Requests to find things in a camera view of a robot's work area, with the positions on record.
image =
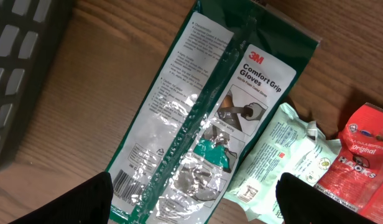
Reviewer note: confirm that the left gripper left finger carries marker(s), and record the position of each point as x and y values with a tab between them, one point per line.
90	202

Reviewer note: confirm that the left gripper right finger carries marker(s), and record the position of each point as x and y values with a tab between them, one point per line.
300	203

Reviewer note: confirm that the pale green wipes pack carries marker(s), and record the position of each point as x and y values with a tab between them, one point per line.
287	144

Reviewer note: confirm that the green 3M gloves package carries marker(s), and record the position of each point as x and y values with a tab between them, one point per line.
224	76

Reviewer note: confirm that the red snack bag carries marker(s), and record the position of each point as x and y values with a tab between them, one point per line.
355	179

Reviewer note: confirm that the grey plastic mesh basket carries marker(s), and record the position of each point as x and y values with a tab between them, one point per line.
30	34

